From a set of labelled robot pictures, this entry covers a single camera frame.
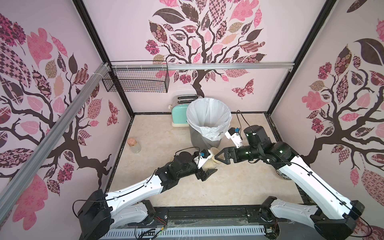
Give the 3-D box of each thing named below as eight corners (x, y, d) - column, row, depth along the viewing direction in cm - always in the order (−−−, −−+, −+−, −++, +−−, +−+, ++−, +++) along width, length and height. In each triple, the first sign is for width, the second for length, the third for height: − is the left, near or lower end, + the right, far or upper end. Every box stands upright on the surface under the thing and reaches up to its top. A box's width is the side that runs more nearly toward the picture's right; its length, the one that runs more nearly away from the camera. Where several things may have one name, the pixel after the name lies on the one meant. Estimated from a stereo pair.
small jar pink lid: (131, 153, 99) (125, 144, 91) (133, 146, 102) (128, 137, 94) (139, 153, 99) (134, 145, 91) (141, 146, 102) (137, 137, 94)
